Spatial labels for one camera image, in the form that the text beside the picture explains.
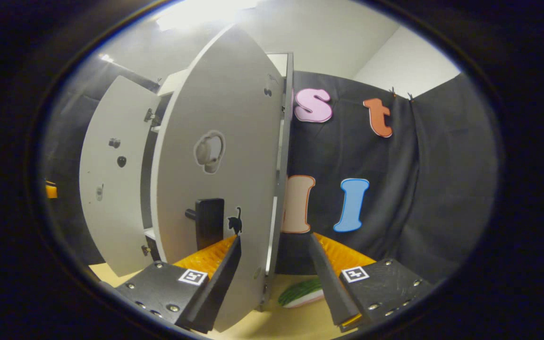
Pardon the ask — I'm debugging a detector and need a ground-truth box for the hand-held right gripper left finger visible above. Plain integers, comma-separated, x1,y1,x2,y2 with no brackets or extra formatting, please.
114,235,243,333

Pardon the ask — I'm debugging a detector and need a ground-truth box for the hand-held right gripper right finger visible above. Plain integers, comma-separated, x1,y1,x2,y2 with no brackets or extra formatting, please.
307,232,435,331

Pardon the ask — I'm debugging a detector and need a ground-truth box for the white cabinet door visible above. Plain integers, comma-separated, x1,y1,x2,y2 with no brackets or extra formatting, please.
152,24,284,331
79,76,162,278

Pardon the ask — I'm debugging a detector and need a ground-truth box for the white and grey cabinet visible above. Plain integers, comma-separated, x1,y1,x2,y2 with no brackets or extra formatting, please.
141,52,295,312

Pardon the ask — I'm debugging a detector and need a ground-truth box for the watermelon slice toy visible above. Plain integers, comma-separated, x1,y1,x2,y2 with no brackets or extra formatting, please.
278,278,324,308

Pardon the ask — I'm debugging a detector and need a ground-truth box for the wide black door handle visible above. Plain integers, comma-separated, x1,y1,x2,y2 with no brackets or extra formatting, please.
186,198,225,251

